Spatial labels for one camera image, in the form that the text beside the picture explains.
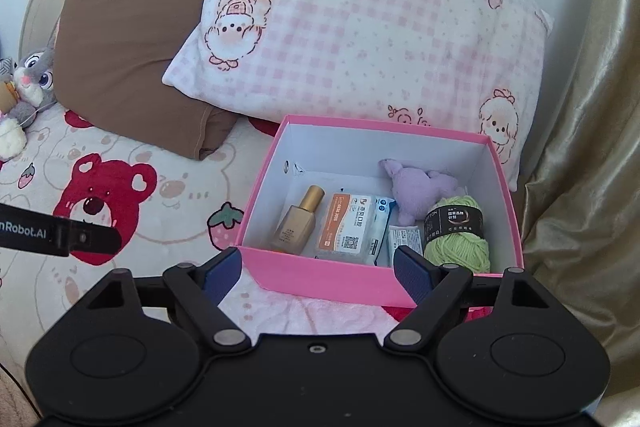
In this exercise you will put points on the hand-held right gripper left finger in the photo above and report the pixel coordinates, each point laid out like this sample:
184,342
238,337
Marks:
222,274

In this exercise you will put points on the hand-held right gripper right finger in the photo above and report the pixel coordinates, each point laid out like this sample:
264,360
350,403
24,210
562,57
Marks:
412,274

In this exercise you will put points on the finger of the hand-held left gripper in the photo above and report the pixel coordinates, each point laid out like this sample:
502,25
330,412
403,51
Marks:
95,239

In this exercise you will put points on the small white printed packet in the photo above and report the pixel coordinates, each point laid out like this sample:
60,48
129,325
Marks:
407,237

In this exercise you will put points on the green yarn ball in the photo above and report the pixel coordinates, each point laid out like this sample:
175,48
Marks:
460,252

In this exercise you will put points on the clear plastic pack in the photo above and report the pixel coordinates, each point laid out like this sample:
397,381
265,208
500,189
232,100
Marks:
345,227

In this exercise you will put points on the beige foundation bottle gold cap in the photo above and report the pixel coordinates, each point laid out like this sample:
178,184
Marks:
295,227

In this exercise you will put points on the pink cardboard box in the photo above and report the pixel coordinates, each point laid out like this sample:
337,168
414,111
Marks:
325,276

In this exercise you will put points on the purple plush toy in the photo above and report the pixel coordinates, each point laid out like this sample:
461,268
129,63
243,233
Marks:
415,187

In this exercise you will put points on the printed bear blanket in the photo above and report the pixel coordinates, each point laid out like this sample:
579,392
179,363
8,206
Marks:
165,207

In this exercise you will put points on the white fluffy plush toy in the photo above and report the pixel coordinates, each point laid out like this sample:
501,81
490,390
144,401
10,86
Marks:
10,139

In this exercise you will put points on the small tan plush toy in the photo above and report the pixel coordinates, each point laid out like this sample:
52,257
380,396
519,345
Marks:
6,97

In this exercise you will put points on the grey bunny plush toy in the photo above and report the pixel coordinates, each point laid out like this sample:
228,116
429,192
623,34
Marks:
35,82

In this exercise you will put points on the brown pillow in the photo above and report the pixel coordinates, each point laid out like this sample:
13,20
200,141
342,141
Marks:
125,57

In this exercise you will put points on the gold curtain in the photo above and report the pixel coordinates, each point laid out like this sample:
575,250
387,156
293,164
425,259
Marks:
590,157

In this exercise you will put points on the pink checked cartoon pillow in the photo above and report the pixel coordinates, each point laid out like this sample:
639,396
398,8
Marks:
375,32

